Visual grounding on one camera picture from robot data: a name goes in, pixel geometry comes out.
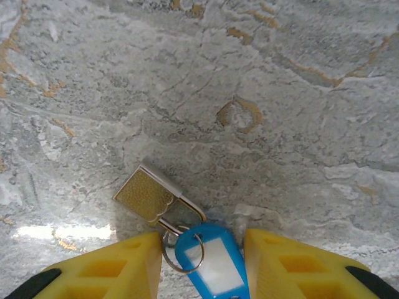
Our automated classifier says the blue key tag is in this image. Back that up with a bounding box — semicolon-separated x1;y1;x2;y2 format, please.
174;222;251;299

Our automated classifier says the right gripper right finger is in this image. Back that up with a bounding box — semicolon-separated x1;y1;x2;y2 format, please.
244;229;399;299

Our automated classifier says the gold padlock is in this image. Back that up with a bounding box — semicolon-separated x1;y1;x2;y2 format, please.
112;164;208;237

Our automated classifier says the metal key ring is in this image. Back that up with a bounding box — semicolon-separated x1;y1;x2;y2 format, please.
161;225;206;275

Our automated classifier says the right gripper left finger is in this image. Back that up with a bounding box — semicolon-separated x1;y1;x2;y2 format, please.
2;230;163;299

